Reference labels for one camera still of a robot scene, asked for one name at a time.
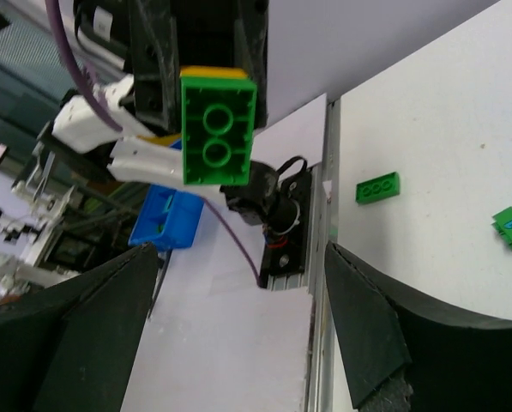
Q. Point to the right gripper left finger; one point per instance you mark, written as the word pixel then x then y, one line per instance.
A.
pixel 71 347

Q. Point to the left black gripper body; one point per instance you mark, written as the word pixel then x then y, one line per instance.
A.
pixel 168 35

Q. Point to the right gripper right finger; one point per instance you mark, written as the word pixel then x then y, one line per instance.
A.
pixel 404 350

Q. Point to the yellow green lego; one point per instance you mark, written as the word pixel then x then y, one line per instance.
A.
pixel 218 108

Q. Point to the blue plastic bin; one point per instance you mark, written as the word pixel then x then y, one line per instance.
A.
pixel 168 219

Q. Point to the green long lego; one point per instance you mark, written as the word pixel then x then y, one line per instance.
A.
pixel 377 189

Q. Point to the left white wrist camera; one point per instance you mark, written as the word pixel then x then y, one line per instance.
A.
pixel 81 129

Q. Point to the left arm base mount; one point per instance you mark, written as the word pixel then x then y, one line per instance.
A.
pixel 277 200

